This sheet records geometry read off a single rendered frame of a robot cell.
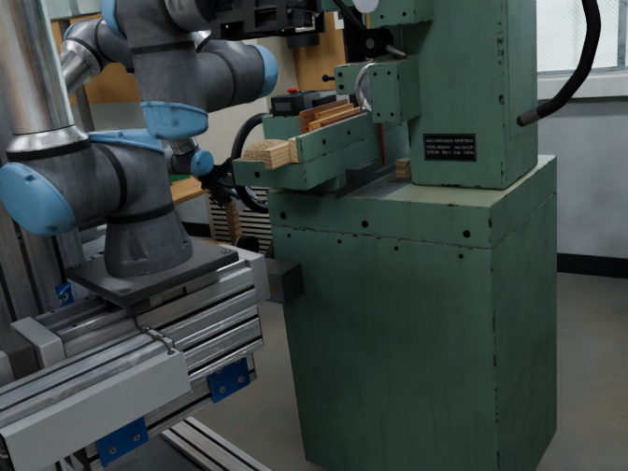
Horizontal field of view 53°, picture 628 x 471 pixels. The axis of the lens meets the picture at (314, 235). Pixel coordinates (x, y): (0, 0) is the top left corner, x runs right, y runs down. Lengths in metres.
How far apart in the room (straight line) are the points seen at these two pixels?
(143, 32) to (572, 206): 2.38
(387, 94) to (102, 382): 0.78
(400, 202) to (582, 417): 0.99
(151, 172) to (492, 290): 0.71
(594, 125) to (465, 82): 1.52
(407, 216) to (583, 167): 1.60
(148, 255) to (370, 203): 0.54
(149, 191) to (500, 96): 0.70
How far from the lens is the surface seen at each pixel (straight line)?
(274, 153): 1.31
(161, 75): 0.76
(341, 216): 1.44
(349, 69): 1.57
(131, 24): 0.78
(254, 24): 0.65
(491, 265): 1.31
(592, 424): 2.04
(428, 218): 1.33
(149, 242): 1.06
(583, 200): 2.90
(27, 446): 0.94
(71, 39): 1.81
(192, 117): 0.77
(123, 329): 1.07
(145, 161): 1.05
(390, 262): 1.41
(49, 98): 0.97
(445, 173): 1.41
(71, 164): 0.96
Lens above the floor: 1.17
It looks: 18 degrees down
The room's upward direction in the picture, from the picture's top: 7 degrees counter-clockwise
